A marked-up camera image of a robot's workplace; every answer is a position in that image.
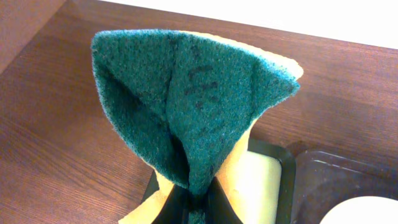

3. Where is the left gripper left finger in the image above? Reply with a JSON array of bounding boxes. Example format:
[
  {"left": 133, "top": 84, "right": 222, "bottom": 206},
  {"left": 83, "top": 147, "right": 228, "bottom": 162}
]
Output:
[{"left": 152, "top": 185, "right": 189, "bottom": 224}]

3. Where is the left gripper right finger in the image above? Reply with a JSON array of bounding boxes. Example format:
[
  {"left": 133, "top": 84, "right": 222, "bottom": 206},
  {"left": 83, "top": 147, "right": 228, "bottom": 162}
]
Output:
[{"left": 205, "top": 177, "right": 243, "bottom": 224}]

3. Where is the green and yellow sponge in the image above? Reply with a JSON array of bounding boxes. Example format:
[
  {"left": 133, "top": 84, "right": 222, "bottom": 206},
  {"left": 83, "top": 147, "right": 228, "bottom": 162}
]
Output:
[{"left": 91, "top": 29, "right": 303, "bottom": 223}]

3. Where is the small black tray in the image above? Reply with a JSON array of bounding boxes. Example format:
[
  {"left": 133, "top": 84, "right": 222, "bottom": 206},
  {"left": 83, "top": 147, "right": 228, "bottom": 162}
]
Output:
[{"left": 141, "top": 138, "right": 297, "bottom": 224}]

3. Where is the yellow foam pad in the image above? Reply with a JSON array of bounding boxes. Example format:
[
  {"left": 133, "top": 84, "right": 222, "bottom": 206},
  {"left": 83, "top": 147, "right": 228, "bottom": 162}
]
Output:
[{"left": 118, "top": 151, "right": 282, "bottom": 224}]

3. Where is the white plate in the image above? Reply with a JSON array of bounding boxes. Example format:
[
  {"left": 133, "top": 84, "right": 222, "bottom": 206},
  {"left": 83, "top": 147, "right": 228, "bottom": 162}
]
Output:
[{"left": 320, "top": 196, "right": 397, "bottom": 224}]

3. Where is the large dark brown tray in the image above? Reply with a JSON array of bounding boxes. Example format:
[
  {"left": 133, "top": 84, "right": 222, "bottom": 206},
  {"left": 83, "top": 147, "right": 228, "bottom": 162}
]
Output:
[{"left": 290, "top": 151, "right": 397, "bottom": 224}]

